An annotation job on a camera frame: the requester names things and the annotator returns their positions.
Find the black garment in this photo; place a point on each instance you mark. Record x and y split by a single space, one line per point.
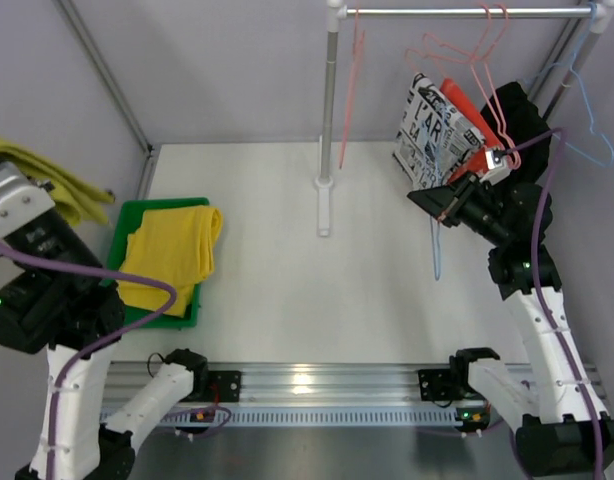
523 124

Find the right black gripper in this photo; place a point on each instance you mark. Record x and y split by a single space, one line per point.
457 198

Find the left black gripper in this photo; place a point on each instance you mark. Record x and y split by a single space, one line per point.
38 236

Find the metal clothes rack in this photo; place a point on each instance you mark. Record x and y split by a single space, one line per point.
336 12

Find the blue hanger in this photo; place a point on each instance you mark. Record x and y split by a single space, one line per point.
559 75
435 240

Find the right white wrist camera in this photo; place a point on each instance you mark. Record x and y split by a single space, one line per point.
497 166

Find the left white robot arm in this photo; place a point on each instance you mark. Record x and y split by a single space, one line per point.
67 304

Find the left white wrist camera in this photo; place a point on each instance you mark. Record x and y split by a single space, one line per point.
20 200

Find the black white printed trousers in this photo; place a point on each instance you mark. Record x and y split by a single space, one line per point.
434 138

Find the lime yellow trousers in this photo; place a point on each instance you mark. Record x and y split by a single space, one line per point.
76 200

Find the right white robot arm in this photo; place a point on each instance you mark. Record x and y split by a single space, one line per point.
559 425

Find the pink hanger with orange trousers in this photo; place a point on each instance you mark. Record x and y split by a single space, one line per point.
487 50

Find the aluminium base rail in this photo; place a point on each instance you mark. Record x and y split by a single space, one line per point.
406 395

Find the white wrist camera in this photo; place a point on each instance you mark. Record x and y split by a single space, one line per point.
20 200
497 166

